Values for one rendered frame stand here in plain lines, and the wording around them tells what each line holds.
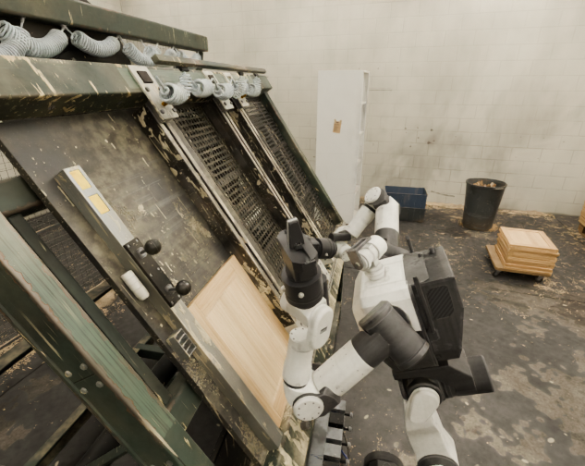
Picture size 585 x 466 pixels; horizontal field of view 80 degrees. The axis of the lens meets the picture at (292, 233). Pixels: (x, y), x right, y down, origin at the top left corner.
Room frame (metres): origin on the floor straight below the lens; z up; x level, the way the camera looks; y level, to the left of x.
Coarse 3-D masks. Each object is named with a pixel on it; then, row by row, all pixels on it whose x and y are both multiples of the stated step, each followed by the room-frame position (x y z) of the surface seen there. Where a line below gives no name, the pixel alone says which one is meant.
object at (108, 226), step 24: (72, 168) 0.84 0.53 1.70; (72, 192) 0.81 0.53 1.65; (96, 192) 0.84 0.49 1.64; (96, 216) 0.80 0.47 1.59; (120, 240) 0.80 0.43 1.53; (168, 312) 0.77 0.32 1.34; (192, 336) 0.76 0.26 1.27; (216, 360) 0.76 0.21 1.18; (216, 384) 0.74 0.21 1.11; (240, 384) 0.76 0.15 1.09; (240, 408) 0.73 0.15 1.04; (264, 432) 0.71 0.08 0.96
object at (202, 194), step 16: (144, 112) 1.24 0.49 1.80; (160, 112) 1.21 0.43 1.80; (176, 112) 1.30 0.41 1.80; (144, 128) 1.24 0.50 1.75; (160, 128) 1.23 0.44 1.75; (160, 144) 1.23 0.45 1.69; (176, 144) 1.23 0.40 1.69; (176, 160) 1.22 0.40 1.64; (192, 160) 1.25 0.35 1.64; (176, 176) 1.22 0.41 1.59; (192, 176) 1.21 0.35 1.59; (192, 192) 1.21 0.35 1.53; (208, 192) 1.20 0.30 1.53; (208, 208) 1.20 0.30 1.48; (224, 208) 1.22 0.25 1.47; (208, 224) 1.20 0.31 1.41; (224, 224) 1.18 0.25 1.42; (224, 240) 1.18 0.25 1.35; (240, 240) 1.18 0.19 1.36; (240, 256) 1.17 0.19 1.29; (256, 256) 1.20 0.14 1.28; (256, 272) 1.16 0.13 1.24; (272, 288) 1.14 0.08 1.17; (288, 320) 1.13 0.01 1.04
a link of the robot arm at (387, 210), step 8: (368, 192) 1.41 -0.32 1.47; (376, 192) 1.37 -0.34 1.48; (384, 192) 1.35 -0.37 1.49; (368, 200) 1.37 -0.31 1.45; (376, 200) 1.35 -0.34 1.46; (384, 200) 1.31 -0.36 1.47; (392, 200) 1.33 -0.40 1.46; (376, 208) 1.33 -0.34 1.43; (384, 208) 1.29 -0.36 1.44; (392, 208) 1.29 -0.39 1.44; (376, 216) 1.29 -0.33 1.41; (384, 216) 1.25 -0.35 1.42; (392, 216) 1.25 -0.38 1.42; (376, 224) 1.25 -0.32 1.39; (384, 224) 1.22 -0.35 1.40; (392, 224) 1.22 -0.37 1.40
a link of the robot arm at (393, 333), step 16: (384, 320) 0.70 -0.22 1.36; (400, 320) 0.71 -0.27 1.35; (368, 336) 0.70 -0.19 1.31; (384, 336) 0.68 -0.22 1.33; (400, 336) 0.68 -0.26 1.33; (416, 336) 0.69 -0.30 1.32; (368, 352) 0.68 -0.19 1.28; (384, 352) 0.67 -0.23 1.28; (400, 352) 0.66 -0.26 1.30; (416, 352) 0.65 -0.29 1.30
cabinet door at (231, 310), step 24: (240, 264) 1.17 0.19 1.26; (216, 288) 0.98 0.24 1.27; (240, 288) 1.08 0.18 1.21; (192, 312) 0.84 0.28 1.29; (216, 312) 0.91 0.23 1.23; (240, 312) 1.00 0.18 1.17; (264, 312) 1.10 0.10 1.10; (216, 336) 0.84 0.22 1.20; (240, 336) 0.92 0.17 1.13; (264, 336) 1.01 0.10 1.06; (288, 336) 1.12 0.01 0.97; (240, 360) 0.85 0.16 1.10; (264, 360) 0.93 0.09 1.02; (264, 384) 0.86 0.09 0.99; (264, 408) 0.79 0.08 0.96
